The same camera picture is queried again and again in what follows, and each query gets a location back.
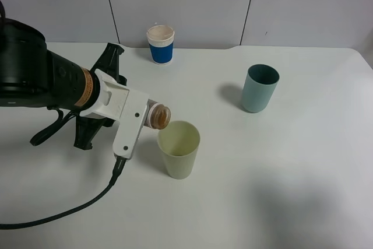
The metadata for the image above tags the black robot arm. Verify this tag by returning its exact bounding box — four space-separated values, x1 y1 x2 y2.
1 9 127 150

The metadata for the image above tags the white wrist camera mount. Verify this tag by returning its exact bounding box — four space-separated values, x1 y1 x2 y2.
79 69 149 160

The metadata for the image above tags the black braided cable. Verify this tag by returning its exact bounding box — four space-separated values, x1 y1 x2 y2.
0 157 128 230

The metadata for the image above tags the blue sleeved paper cup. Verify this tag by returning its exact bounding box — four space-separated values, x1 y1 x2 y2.
146 25 175 65

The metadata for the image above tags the thin black strap loop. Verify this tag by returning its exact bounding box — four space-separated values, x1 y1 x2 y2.
30 108 76 147

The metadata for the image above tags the clear bottle with pink label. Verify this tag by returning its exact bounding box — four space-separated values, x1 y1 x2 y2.
144 99 171 130

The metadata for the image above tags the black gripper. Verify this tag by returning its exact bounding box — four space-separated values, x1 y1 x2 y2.
43 43 127 150

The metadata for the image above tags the teal plastic cup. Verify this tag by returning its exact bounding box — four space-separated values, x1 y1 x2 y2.
241 64 280 113

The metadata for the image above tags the pale green plastic cup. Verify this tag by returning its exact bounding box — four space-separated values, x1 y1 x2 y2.
157 121 200 180

